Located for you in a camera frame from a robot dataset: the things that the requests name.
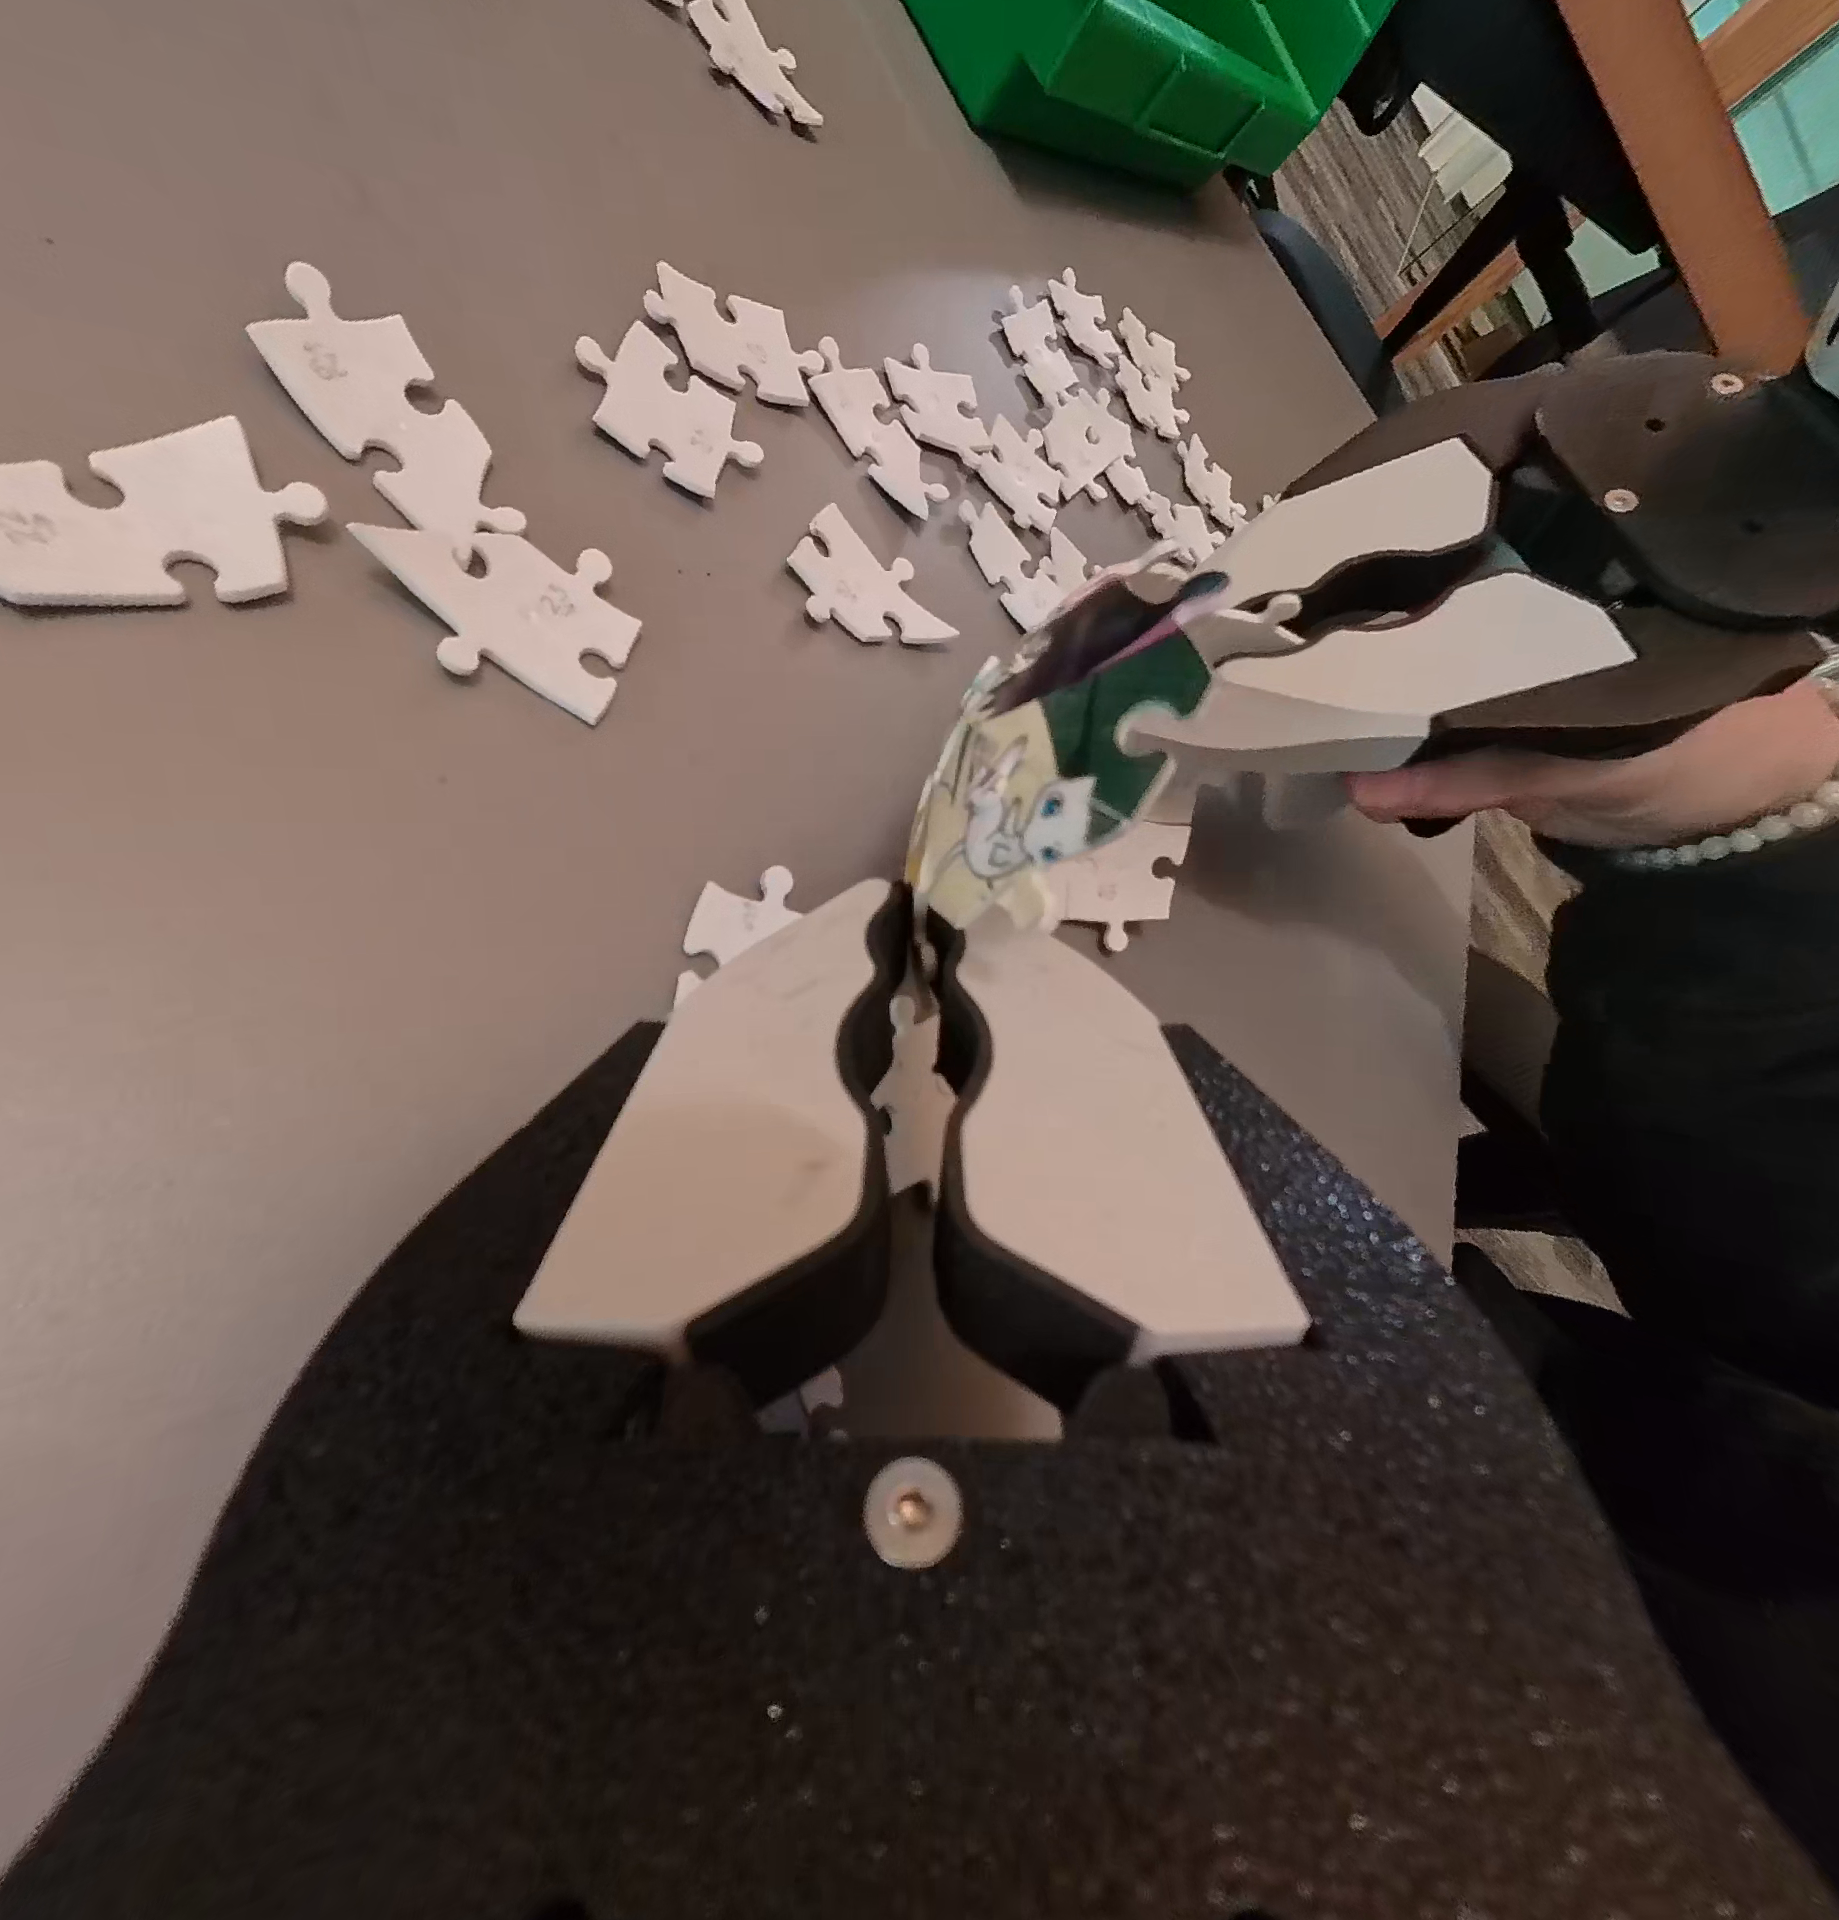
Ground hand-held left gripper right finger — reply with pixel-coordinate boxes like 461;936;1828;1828
929;929;1314;1408

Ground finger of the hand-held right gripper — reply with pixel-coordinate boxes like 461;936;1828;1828
1189;442;1508;628
1199;575;1642;780

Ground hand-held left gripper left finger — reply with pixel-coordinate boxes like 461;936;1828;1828
509;879;912;1379

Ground bowl-shaped assembled puzzle section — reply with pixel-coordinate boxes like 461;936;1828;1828
899;542;1302;938

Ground scatter of white pieces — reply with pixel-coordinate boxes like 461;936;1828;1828
0;0;1257;962

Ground person's right forearm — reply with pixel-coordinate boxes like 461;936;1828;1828
1535;622;1839;1353

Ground person's right hand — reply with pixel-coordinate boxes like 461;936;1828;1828
1345;694;1839;858

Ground black office chair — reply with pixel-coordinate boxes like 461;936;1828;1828
1250;0;1678;414

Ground green plastic bin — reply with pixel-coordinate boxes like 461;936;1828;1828
899;0;1401;194

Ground person's black clothing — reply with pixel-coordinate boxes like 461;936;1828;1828
1460;1245;1839;1920

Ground wooden partition post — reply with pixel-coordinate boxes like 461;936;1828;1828
1555;0;1816;379

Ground white bead bracelet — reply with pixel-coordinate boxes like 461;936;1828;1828
1610;676;1839;875

